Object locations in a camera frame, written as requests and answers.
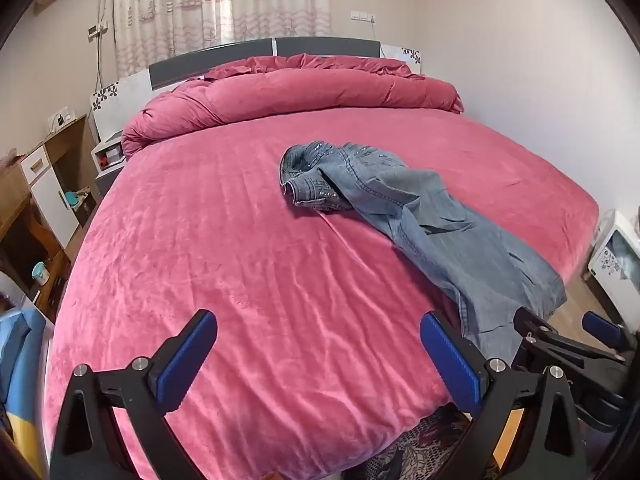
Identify white and grey nightstand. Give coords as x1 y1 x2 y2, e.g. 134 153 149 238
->
91 130 128 196

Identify hanging cable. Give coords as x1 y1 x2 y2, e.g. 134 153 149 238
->
94 0 110 92

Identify wooden desk cabinet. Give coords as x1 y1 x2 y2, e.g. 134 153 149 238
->
0 115 103 311

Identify dark floral cloth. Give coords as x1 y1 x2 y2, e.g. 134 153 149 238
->
345 405 526 480

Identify blue denim pants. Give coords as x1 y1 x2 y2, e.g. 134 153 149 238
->
279 141 567 356

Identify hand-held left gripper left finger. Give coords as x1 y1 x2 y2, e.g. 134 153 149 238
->
50 308 219 480

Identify white floral heater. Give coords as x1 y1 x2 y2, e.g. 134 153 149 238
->
587 210 640 311

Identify patterned white curtain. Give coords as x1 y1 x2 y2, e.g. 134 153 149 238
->
112 0 332 78

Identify pink duvet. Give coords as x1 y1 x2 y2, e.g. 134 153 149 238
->
121 53 465 158

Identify bed with pink sheet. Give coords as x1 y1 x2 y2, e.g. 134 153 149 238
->
42 105 601 480

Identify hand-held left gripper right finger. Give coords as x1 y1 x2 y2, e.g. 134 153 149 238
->
419 310 588 480

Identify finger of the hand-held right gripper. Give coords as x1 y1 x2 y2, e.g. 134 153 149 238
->
582 311 638 361
514 307 627 367

